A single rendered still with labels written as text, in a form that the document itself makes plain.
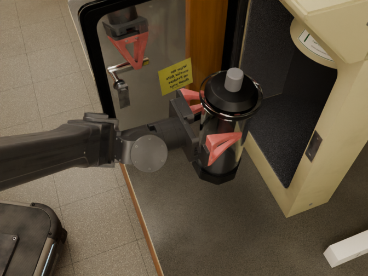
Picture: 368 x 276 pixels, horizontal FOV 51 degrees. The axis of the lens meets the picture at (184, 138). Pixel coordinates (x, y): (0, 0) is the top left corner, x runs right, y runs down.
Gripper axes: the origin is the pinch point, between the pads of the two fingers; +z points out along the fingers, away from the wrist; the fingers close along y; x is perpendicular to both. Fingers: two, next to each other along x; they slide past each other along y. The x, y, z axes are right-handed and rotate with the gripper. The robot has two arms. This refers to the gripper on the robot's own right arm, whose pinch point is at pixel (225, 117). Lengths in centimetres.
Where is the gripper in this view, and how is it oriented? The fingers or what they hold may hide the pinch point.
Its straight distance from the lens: 71.3
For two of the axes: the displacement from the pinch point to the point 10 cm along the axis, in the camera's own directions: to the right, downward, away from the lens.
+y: -3.9, -7.4, 5.4
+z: 9.2, -2.8, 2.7
